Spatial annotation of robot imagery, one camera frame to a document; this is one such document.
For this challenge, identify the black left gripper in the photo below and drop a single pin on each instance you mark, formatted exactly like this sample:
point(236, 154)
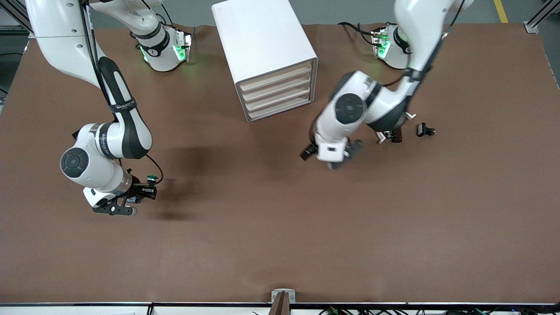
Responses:
point(309, 151)

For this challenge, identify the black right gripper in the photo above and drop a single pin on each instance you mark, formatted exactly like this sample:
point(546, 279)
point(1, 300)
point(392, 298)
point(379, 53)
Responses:
point(139, 190)

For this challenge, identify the green push button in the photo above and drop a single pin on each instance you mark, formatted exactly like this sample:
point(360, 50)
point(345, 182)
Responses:
point(152, 177)

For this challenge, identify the cream drawer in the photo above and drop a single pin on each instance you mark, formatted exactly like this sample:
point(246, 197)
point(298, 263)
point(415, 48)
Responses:
point(275, 108)
point(267, 99)
point(275, 87)
point(275, 77)

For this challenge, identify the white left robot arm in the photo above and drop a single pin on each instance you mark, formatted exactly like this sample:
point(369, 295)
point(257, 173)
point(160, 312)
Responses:
point(350, 109)

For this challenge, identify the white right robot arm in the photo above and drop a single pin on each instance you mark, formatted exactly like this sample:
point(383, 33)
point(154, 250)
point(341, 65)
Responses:
point(127, 131)

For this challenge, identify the red push button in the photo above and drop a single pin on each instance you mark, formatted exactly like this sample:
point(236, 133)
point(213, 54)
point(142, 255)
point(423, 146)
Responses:
point(134, 200)

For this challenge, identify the white drawer cabinet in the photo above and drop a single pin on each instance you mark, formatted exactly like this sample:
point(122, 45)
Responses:
point(258, 39)

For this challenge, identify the brown table cover sheet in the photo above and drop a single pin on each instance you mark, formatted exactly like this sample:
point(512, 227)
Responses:
point(280, 218)

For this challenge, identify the white curved arc piece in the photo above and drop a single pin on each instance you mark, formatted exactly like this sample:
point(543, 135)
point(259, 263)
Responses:
point(381, 139)

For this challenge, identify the dark brown clamp part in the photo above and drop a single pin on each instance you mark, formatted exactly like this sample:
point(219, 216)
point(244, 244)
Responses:
point(396, 136)

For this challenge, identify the small black part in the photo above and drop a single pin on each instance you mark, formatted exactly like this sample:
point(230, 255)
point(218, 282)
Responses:
point(422, 129)

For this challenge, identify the table edge rail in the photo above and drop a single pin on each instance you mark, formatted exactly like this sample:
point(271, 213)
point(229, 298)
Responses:
point(87, 304)

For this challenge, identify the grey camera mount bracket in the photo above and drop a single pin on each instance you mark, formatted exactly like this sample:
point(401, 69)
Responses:
point(275, 293)

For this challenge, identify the dark camera pole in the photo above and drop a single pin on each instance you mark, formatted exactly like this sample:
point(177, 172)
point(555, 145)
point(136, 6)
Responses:
point(280, 306)

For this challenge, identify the aluminium frame profile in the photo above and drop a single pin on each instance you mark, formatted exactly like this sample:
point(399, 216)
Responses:
point(15, 16)
point(531, 27)

